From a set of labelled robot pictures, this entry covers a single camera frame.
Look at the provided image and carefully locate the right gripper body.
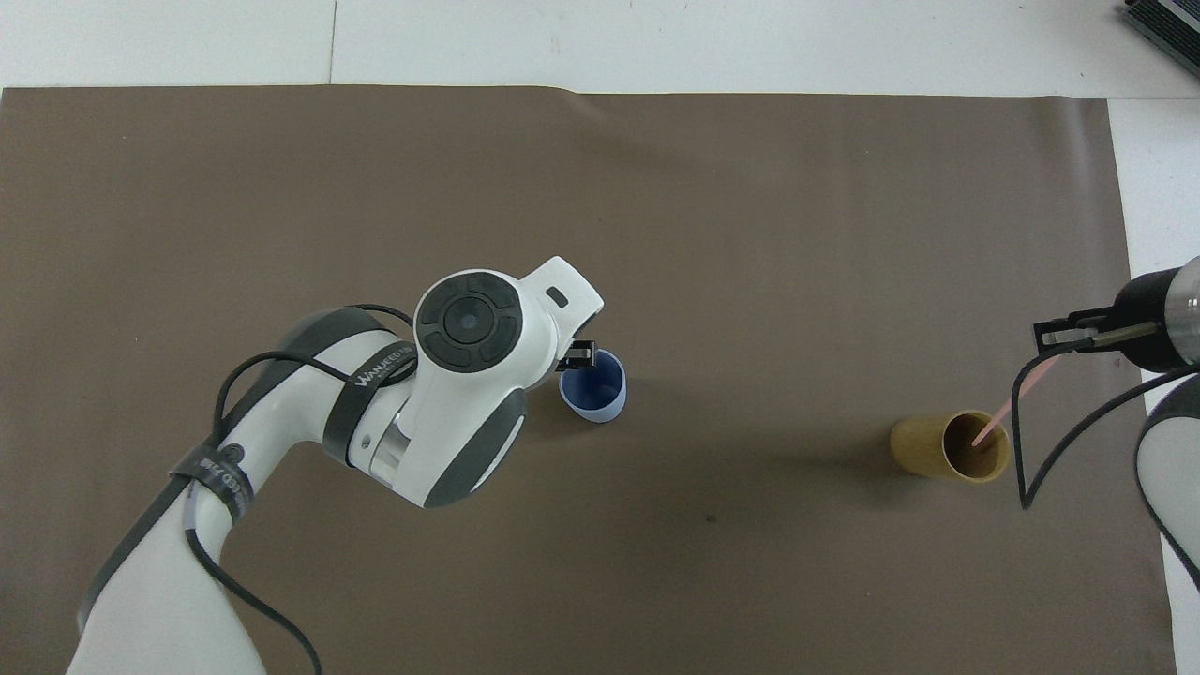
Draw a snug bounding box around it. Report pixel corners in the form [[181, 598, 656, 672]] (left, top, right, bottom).
[[1095, 267, 1185, 374]]

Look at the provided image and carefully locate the blue cup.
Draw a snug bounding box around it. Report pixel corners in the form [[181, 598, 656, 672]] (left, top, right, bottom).
[[559, 349, 628, 425]]

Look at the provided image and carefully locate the pink chopstick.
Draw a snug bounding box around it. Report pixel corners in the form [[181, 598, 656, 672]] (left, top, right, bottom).
[[972, 349, 1068, 447]]

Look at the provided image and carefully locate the yellow cup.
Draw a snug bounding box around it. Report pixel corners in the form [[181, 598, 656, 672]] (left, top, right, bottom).
[[889, 410, 1012, 486]]

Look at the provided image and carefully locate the black stand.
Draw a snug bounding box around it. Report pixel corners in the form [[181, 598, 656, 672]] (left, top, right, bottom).
[[1121, 0, 1200, 78]]

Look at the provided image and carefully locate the black cable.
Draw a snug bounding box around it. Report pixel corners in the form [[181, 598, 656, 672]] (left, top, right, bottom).
[[183, 303, 419, 675], [1010, 343, 1200, 512]]

